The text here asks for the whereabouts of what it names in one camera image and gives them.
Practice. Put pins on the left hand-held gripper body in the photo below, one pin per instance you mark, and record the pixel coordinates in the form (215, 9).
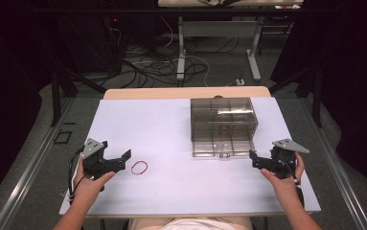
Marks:
(95, 159)

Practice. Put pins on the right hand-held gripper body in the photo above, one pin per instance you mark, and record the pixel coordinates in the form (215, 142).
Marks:
(281, 159)

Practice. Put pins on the red rubber band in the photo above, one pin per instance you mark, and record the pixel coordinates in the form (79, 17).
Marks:
(132, 168)

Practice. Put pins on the transparent grey drawer box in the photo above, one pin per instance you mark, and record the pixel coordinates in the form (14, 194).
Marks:
(223, 126)

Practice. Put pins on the person's right hand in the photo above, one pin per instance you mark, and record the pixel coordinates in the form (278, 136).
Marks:
(286, 184)

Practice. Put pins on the person's left hand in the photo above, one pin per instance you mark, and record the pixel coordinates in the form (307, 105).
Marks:
(87, 187)

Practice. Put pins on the white table mat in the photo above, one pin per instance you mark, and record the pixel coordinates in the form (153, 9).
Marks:
(171, 179)

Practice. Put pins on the black metal stand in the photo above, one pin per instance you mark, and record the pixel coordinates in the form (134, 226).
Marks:
(56, 96)
(316, 96)

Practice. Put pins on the white power strip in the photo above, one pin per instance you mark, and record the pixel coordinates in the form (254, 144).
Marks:
(240, 82)

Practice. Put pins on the person's light clothing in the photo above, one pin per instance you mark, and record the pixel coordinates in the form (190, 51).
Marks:
(190, 224)

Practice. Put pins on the black equipment with red light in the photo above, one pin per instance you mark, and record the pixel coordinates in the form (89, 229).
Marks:
(112, 44)

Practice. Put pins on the white metal desk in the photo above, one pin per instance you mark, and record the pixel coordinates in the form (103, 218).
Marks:
(217, 29)

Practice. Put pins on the aluminium floor rail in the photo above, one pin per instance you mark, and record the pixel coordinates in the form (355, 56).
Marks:
(24, 179)
(337, 179)

